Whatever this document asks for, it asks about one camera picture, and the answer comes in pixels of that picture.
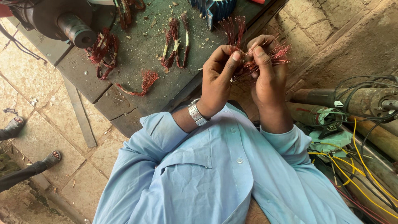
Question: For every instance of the person's left hand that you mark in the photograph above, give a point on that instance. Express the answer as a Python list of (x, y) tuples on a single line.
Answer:
[(217, 81)]

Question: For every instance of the looped copper coil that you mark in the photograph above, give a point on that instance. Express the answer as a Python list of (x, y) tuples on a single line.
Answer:
[(126, 11)]

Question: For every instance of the rusty taped pump motor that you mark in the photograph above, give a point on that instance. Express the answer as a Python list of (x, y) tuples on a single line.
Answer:
[(306, 114)]

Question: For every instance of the silver metal wristwatch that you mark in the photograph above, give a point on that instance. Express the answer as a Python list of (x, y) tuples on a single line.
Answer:
[(197, 113)]

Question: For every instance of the flat grey metal bar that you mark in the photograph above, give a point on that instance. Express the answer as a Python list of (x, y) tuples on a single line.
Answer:
[(79, 112)]

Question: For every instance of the grey steel pipe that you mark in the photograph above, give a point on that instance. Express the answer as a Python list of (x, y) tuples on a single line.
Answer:
[(379, 165)]

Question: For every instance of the brown rusty pipe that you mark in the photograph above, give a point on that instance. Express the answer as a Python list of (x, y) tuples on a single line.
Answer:
[(377, 133)]

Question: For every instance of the blue finned motor housing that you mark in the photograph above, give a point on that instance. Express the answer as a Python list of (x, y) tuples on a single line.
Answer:
[(216, 9)]

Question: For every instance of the light blue shirt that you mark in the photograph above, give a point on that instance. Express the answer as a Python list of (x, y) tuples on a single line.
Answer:
[(211, 174)]

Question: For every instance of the copper coil with white tape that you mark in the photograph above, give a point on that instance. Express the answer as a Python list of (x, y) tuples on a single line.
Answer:
[(175, 40), (186, 37), (166, 51)]

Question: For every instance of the dark electric motor with shaft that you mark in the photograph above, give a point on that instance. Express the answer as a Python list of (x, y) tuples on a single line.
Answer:
[(59, 18)]

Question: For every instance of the black sandal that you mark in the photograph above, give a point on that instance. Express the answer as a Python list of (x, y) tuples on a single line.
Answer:
[(15, 125), (51, 159)]

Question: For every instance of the tangled copper coil heap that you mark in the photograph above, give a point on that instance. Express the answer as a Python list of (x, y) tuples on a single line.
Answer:
[(104, 51)]

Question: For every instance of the pale green cloth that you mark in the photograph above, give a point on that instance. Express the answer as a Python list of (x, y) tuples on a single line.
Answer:
[(331, 140)]

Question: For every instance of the white plug connector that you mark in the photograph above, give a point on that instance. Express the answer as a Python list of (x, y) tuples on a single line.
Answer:
[(338, 104)]

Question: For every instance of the person's right hand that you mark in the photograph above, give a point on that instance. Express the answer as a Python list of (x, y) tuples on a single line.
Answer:
[(270, 87)]

